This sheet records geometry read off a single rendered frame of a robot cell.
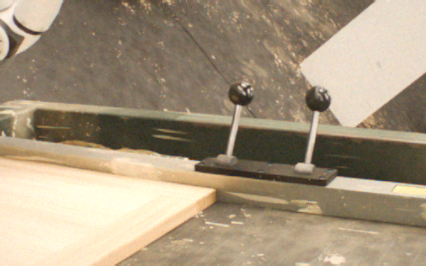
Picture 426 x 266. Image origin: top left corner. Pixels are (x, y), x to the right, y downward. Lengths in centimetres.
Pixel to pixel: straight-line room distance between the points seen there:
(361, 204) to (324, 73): 401
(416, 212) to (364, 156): 28
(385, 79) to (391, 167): 366
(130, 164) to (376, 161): 40
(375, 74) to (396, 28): 36
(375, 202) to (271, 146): 35
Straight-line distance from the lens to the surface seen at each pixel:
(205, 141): 128
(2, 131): 145
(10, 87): 293
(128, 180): 107
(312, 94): 98
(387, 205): 92
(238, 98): 103
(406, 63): 476
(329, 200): 95
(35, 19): 118
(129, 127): 137
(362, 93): 487
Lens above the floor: 189
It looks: 31 degrees down
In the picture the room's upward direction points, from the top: 50 degrees clockwise
